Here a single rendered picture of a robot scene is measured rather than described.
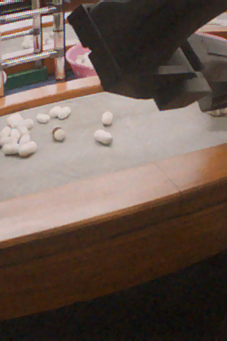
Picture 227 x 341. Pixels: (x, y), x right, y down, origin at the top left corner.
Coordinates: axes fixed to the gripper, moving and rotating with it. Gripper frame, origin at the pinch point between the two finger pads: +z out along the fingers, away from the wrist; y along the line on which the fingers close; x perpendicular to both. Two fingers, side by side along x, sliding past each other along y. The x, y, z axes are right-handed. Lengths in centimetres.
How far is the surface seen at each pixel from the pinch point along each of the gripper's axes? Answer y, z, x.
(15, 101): 37.0, 11.6, -10.6
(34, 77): 26, 39, -23
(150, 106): 10.1, 4.6, -1.6
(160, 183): 22.5, -18.5, 14.2
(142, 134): 16.9, -3.2, 4.8
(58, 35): 24.8, 7.7, -23.2
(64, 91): 25.7, 11.2, -10.2
